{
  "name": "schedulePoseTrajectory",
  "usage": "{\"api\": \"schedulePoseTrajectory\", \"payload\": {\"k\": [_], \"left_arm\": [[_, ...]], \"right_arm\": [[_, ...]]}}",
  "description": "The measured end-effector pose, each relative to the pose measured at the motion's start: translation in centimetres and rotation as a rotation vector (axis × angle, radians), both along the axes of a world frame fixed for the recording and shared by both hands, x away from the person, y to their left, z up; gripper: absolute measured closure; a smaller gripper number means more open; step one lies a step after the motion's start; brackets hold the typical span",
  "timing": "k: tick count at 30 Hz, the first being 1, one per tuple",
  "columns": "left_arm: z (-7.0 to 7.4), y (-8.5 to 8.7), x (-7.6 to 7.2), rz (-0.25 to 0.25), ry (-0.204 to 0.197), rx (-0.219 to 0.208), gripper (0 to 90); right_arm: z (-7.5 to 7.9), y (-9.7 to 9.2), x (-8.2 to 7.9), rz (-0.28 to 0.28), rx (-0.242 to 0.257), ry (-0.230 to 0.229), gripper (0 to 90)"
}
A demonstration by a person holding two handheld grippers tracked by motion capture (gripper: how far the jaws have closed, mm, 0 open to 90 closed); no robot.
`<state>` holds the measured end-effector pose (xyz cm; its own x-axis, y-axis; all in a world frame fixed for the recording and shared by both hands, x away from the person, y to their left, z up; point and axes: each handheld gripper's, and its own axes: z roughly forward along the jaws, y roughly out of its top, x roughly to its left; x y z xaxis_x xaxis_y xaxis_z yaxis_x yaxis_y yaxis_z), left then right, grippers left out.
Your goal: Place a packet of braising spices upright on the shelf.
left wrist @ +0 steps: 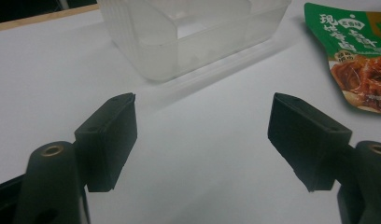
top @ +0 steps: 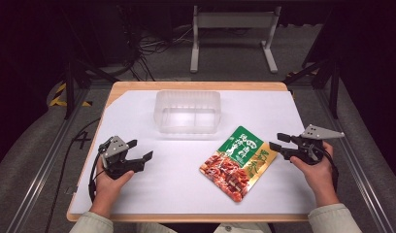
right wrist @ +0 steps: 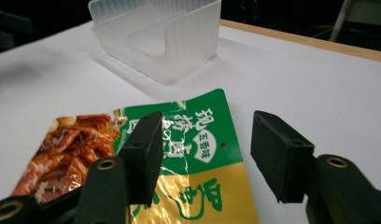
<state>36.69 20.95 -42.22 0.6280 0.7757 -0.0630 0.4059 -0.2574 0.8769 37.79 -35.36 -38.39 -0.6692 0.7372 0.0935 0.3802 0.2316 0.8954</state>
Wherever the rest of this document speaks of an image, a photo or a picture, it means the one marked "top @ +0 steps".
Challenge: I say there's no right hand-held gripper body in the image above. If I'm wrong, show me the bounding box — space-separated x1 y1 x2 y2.
280 123 346 166

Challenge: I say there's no white metal stand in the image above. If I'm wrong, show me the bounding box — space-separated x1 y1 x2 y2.
189 5 283 75

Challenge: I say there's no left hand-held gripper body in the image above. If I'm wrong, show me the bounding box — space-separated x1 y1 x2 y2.
98 135 146 181

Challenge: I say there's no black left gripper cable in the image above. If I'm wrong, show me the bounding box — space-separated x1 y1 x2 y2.
87 150 106 204

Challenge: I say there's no person's left hand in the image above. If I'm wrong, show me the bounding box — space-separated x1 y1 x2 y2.
91 167 136 206

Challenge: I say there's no clear plastic container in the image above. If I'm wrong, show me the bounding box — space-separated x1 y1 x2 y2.
152 89 222 135

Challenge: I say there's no green and red food packet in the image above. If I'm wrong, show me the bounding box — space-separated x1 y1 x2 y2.
198 125 279 204

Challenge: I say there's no yellow and black hazard tape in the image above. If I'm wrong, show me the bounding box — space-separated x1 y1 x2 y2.
49 83 93 108

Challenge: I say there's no aluminium floor rail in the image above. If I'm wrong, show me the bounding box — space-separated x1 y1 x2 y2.
5 87 92 233
314 87 396 233

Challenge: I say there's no person's right hand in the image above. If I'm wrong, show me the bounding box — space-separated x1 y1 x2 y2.
289 141 338 192

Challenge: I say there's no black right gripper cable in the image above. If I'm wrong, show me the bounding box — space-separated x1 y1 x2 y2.
321 147 340 192

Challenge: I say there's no long black floor cable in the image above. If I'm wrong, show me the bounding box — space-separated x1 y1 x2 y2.
44 117 102 233

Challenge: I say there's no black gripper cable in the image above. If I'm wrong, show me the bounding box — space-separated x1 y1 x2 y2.
87 150 106 204
321 147 340 192

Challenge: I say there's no tangle of black floor cables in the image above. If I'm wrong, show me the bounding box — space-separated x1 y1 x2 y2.
117 5 194 83

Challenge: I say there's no black metal stand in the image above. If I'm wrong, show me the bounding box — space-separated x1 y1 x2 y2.
61 57 120 121
283 56 344 119

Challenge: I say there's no white table mat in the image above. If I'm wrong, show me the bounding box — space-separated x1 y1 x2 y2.
69 89 317 216

